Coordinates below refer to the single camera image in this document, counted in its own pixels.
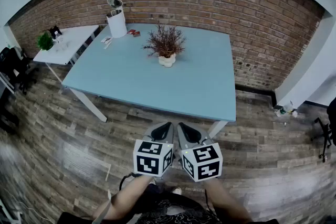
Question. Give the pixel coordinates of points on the green potted plant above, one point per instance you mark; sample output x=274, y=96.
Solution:
x=45, y=41

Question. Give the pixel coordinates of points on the brown plant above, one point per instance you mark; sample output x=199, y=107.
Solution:
x=165, y=46

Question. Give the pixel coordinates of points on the black jug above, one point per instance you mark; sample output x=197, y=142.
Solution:
x=55, y=32

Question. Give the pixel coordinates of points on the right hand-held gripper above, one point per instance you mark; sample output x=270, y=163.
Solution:
x=202, y=162

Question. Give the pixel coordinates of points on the white side table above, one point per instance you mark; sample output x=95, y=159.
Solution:
x=76, y=39

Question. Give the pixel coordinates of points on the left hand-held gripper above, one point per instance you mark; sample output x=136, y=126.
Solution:
x=153, y=157

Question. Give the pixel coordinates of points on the white narrow sachet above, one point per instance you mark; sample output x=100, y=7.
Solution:
x=107, y=45

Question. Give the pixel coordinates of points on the person's left forearm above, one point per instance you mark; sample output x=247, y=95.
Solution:
x=126, y=196

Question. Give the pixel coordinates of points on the black office chair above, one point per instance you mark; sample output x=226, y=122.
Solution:
x=13, y=63
x=325, y=133

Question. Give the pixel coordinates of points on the person's right forearm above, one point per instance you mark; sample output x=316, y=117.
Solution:
x=225, y=199

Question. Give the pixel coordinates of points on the clear plastic bottle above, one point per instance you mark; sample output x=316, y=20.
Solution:
x=60, y=39

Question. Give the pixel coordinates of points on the light blue table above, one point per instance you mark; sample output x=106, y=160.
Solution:
x=131, y=81

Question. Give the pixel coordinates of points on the red packet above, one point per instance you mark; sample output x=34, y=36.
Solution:
x=136, y=34
x=131, y=32

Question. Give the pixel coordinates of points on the white printed paper packet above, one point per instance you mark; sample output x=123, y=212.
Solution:
x=106, y=40

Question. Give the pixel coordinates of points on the black patterned clothing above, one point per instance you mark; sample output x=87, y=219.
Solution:
x=183, y=217

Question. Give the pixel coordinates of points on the white bin with open lid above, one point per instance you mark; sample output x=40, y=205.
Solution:
x=116, y=26

